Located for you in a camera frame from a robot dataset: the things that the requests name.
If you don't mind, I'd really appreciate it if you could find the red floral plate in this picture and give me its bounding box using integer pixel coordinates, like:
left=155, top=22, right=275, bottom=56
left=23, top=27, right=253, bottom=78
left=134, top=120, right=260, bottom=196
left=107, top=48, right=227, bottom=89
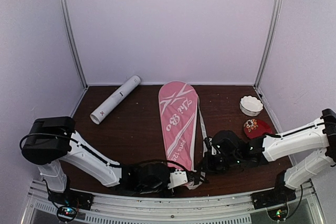
left=243, top=119, right=273, bottom=139

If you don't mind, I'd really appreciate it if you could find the pink racket cover bag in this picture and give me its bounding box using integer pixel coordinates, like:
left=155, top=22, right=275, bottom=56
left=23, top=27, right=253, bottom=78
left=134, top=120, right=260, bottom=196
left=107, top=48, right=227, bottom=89
left=157, top=81, right=208, bottom=190

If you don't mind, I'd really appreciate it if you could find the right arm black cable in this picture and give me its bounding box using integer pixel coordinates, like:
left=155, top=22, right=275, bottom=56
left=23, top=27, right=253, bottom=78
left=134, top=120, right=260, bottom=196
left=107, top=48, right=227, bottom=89
left=265, top=119, right=329, bottom=140

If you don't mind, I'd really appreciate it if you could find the right aluminium frame post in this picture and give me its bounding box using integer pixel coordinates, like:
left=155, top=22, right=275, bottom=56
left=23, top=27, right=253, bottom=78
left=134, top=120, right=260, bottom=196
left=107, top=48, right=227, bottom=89
left=254, top=0, right=283, bottom=90

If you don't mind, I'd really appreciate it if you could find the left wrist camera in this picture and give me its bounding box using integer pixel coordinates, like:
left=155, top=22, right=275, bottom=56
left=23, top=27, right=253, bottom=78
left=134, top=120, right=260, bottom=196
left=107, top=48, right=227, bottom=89
left=167, top=170, right=188, bottom=189

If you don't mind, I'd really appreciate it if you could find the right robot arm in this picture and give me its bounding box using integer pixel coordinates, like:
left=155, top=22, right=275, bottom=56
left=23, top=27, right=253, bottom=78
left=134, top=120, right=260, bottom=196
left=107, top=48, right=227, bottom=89
left=201, top=109, right=335, bottom=204

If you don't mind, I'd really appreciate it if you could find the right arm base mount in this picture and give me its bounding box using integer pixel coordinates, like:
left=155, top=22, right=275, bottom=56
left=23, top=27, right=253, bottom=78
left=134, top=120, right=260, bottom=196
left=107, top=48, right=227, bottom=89
left=251, top=172, right=296, bottom=209

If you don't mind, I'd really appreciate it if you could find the white fluted bowl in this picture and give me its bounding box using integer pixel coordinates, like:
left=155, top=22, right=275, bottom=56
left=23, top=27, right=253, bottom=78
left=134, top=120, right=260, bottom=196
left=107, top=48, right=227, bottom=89
left=239, top=95, right=264, bottom=117

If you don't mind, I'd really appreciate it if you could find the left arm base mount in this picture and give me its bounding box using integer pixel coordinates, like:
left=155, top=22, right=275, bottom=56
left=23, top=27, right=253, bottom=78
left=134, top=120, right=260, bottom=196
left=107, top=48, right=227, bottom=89
left=46, top=176, right=93, bottom=210

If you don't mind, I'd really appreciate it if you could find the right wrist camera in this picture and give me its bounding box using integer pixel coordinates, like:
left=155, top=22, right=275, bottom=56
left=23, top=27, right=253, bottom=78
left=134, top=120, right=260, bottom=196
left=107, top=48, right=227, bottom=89
left=204, top=137, right=217, bottom=156

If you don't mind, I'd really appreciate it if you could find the aluminium frame post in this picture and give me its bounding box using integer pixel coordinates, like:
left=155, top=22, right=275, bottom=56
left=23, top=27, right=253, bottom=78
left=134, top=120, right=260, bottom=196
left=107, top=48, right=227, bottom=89
left=254, top=0, right=283, bottom=90
left=60, top=0, right=88, bottom=89

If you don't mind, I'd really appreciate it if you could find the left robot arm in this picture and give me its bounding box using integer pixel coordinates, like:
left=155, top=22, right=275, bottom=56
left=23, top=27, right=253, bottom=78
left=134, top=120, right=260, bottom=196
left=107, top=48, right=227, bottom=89
left=19, top=116, right=206, bottom=205

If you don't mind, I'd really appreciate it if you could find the white shuttlecock tube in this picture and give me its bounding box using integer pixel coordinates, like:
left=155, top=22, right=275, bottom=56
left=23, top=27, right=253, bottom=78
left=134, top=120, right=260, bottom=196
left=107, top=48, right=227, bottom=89
left=90, top=75, right=141, bottom=125

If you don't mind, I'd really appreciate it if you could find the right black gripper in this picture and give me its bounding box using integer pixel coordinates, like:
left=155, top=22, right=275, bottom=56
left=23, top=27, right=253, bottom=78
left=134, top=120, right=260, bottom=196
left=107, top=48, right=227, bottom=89
left=196, top=152, right=241, bottom=176

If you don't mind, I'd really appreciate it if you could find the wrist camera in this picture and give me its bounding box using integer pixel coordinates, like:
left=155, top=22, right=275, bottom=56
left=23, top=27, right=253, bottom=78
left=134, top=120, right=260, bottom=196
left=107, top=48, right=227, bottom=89
left=204, top=137, right=217, bottom=156
left=167, top=170, right=188, bottom=189

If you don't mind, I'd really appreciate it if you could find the aluminium front rail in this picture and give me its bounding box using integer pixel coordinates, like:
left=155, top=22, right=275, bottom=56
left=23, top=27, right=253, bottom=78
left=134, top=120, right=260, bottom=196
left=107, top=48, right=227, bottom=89
left=18, top=180, right=327, bottom=223

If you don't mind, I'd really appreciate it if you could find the left aluminium frame post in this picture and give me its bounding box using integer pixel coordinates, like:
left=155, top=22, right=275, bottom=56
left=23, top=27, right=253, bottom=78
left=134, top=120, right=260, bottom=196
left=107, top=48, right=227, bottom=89
left=60, top=0, right=88, bottom=89

